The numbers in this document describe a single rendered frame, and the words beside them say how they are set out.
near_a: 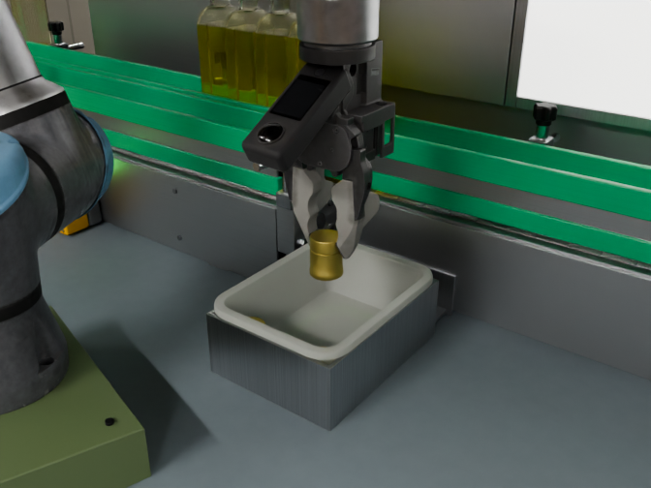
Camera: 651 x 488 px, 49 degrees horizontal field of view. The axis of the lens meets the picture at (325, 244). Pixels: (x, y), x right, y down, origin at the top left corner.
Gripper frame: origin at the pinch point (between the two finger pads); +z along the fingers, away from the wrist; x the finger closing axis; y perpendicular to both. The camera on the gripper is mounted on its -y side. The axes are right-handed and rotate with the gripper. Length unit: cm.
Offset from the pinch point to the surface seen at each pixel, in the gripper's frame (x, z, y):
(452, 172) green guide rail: -3.1, -1.6, 22.2
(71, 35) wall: 281, 32, 168
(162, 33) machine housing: 70, -8, 42
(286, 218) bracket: 14.3, 4.9, 11.0
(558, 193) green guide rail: -16.3, -2.1, 22.1
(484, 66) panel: 1.1, -11.1, 38.4
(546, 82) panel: -7.6, -10.0, 38.6
